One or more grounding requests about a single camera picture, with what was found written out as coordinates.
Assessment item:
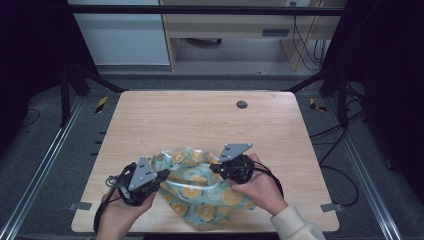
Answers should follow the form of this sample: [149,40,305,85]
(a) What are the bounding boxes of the light wooden desk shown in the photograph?
[159,0,348,72]

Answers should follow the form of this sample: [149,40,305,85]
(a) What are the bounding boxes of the hand-held gripper cable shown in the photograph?
[249,160,285,200]
[93,163,134,235]

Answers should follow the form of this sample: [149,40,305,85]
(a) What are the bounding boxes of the hanging black cables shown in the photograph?
[290,1,330,71]

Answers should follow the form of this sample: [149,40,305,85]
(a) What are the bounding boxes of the white cabinet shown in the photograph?
[67,0,171,66]

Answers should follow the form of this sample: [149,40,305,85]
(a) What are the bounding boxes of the grey table bracket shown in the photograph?
[320,202,344,213]
[67,201,93,212]

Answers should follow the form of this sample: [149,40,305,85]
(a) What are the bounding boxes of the black metal crossbar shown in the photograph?
[66,4,348,17]

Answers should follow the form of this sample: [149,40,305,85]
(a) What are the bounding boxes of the aluminium rail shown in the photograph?
[0,96,86,240]
[324,98,403,240]

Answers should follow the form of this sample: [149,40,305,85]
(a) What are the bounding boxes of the black floor cables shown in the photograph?
[309,84,366,164]

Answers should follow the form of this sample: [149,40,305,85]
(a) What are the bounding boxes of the looped black floor cable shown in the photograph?
[319,165,360,207]

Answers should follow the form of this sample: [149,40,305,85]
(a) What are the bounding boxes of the person's left hand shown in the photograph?
[95,191,157,240]

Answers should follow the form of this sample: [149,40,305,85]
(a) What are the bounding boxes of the thin black floor cable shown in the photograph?
[18,108,42,130]

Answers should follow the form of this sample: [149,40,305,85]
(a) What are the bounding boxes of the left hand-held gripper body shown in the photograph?
[106,155,161,207]

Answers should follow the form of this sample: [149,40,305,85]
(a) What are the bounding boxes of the left hand-held gripper cable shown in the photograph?
[93,163,134,235]

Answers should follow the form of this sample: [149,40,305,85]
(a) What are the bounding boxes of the right hand-held gripper cable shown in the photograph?
[249,160,285,200]

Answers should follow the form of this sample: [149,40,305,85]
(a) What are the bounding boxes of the black metal stand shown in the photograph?
[59,64,128,128]
[283,66,350,130]

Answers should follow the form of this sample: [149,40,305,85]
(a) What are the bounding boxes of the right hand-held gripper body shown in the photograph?
[218,143,255,185]

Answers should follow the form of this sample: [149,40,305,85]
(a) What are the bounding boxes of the yellow and black tape strip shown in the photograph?
[95,96,109,114]
[308,97,328,113]

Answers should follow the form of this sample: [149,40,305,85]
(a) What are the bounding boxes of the teal cloth with orange print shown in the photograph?
[148,147,258,232]

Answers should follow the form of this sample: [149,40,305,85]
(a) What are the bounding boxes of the person's right hand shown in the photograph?
[228,153,288,217]

